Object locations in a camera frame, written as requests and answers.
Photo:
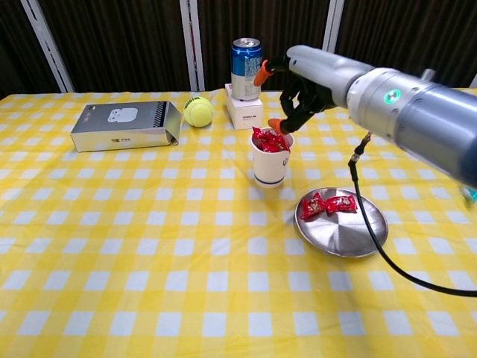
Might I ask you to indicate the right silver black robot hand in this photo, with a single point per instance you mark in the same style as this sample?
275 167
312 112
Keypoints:
320 67

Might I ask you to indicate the red candy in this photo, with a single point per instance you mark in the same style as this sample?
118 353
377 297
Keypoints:
277 141
312 207
266 146
341 204
258 134

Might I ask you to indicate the blue silver drink can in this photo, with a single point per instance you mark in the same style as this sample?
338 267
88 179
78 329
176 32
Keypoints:
244 67

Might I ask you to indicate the black pleated curtain panel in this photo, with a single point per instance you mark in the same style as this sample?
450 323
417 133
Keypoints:
119 44
402 30
18 44
290 22

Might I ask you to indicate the teal clear snack bag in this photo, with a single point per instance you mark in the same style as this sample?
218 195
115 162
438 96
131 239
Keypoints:
472 194

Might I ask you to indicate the white paper cup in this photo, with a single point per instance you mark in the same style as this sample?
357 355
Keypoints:
270 168

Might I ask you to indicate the silver earbuds box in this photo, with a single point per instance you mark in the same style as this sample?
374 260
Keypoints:
119 123

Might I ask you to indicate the silver metal plate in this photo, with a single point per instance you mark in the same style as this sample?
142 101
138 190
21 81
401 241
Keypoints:
343 238

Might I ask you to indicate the white metal frame post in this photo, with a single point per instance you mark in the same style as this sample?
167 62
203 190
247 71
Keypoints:
474 81
48 44
333 22
192 48

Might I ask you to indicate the small white cardboard box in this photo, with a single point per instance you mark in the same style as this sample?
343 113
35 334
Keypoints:
246 115

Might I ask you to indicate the yellow tennis ball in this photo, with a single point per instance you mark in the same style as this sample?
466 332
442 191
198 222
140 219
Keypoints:
198 112

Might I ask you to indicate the yellow white checked tablecloth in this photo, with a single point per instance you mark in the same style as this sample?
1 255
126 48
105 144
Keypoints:
149 261

